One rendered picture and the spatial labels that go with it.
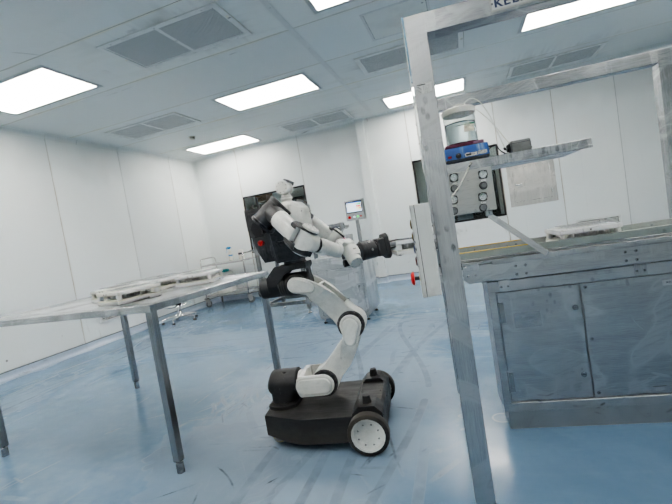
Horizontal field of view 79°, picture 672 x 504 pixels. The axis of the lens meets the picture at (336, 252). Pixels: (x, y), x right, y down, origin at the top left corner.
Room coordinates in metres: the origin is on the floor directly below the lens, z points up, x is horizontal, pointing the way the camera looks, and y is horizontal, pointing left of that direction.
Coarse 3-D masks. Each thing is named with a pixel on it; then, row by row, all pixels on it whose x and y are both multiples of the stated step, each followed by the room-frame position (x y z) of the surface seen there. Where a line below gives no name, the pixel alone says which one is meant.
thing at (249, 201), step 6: (300, 186) 7.75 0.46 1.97; (270, 192) 7.94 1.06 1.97; (276, 192) 7.90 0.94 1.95; (294, 192) 7.79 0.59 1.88; (300, 192) 7.76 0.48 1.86; (246, 198) 8.11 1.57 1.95; (252, 198) 8.07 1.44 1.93; (258, 198) 8.03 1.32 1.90; (264, 198) 7.99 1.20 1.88; (276, 198) 7.91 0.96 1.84; (294, 198) 7.80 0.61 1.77; (300, 198) 7.76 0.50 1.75; (246, 204) 8.11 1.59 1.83; (252, 204) 8.07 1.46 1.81; (252, 246) 8.12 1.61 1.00; (252, 252) 8.13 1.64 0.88
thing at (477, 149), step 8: (456, 144) 1.87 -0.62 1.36; (464, 144) 1.87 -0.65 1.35; (472, 144) 1.87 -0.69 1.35; (480, 144) 1.84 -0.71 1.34; (448, 152) 1.88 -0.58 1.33; (456, 152) 1.87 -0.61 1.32; (464, 152) 1.86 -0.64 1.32; (472, 152) 1.85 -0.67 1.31; (480, 152) 1.84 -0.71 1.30; (488, 152) 1.83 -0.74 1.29; (448, 160) 1.87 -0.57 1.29; (456, 160) 1.86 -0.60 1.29; (464, 160) 1.86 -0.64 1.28
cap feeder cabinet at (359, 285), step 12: (312, 264) 4.73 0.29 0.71; (324, 264) 4.68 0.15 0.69; (336, 264) 4.64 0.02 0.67; (372, 264) 4.97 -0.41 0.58; (324, 276) 4.68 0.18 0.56; (336, 276) 4.64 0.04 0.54; (348, 276) 4.60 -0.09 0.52; (360, 276) 4.55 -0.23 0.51; (372, 276) 4.88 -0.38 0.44; (348, 288) 4.60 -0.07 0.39; (360, 288) 4.56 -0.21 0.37; (372, 288) 4.78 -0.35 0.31; (360, 300) 4.57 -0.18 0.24; (372, 300) 4.70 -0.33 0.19; (324, 312) 4.71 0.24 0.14
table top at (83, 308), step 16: (256, 272) 2.92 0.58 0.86; (176, 288) 2.66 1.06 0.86; (192, 288) 2.47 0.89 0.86; (208, 288) 2.34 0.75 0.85; (224, 288) 2.47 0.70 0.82; (64, 304) 2.86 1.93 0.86; (80, 304) 2.63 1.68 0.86; (96, 304) 2.44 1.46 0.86; (128, 304) 2.13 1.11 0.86; (144, 304) 2.00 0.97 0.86; (160, 304) 2.00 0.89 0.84; (0, 320) 2.42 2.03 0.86; (16, 320) 2.31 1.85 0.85; (32, 320) 2.26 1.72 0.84; (48, 320) 2.21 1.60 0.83; (64, 320) 2.16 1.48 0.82
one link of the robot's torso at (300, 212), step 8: (256, 200) 2.06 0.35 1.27; (288, 200) 2.15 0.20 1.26; (256, 208) 2.11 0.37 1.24; (288, 208) 2.04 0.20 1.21; (296, 208) 2.06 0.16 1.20; (304, 208) 2.15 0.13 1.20; (248, 216) 2.12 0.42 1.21; (296, 216) 2.05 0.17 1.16; (304, 216) 2.12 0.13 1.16; (248, 224) 2.12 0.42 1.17; (256, 224) 2.11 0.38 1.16; (312, 224) 2.25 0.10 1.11; (256, 232) 2.11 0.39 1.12; (264, 232) 2.07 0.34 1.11; (256, 240) 2.12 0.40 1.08; (264, 240) 2.11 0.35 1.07; (272, 240) 2.08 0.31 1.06; (280, 240) 2.07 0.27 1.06; (256, 248) 2.12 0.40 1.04; (264, 248) 2.11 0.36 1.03; (272, 248) 2.09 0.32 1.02; (280, 248) 2.08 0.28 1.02; (288, 248) 2.08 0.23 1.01; (264, 256) 2.12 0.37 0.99; (272, 256) 2.11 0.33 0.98; (280, 256) 2.09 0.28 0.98; (288, 256) 2.09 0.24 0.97; (296, 256) 2.09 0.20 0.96
